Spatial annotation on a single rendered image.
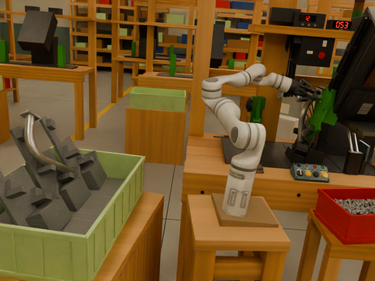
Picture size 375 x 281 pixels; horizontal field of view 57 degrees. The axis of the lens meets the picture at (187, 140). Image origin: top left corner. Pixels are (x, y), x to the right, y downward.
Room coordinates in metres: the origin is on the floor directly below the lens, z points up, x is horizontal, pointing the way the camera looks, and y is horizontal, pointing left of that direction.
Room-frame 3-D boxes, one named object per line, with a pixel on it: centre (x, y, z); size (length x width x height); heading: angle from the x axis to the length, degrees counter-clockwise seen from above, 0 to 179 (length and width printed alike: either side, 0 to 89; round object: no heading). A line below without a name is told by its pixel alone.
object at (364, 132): (1.61, -0.82, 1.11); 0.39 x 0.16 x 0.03; 0
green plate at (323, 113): (1.65, -0.67, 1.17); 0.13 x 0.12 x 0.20; 90
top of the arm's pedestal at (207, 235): (1.12, -0.19, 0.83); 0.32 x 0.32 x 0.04; 6
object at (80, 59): (11.20, 2.38, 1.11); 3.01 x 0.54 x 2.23; 90
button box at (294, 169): (1.41, -0.55, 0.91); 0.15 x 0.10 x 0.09; 90
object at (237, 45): (8.79, 0.00, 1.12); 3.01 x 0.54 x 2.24; 90
